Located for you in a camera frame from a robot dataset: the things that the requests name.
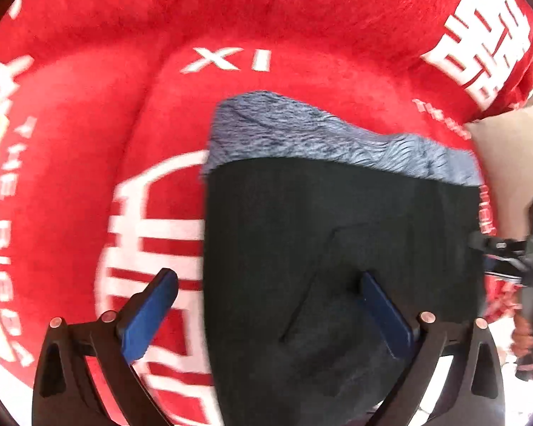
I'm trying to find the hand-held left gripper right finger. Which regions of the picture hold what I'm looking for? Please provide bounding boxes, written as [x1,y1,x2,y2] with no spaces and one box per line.
[359,271,506,426]

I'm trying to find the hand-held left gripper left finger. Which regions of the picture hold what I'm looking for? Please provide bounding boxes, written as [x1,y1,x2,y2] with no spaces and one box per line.
[31,267,179,426]

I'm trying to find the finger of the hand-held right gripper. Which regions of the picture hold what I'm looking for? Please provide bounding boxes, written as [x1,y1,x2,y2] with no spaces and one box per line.
[468,230,530,271]

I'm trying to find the black pants with grey waistband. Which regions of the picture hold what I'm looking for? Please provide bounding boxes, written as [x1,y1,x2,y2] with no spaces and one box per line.
[200,91,488,426]

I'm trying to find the person's right hand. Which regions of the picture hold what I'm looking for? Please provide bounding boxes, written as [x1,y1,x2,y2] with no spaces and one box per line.
[512,313,533,362]

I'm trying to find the red printed blanket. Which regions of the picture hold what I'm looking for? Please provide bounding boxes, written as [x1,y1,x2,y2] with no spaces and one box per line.
[0,0,533,426]

